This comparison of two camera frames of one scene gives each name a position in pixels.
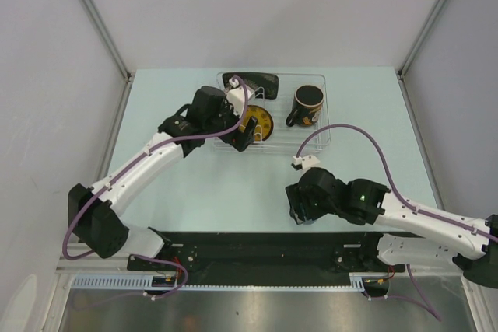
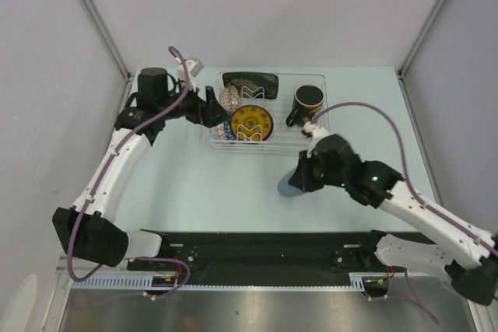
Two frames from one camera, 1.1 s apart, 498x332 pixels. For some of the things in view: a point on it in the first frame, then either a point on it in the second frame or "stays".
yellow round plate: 264,122 stays
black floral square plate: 264,85 stays
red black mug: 307,102 stays
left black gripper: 240,141 → 200,110
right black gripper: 296,197 → 301,178
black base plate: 264,258 stays
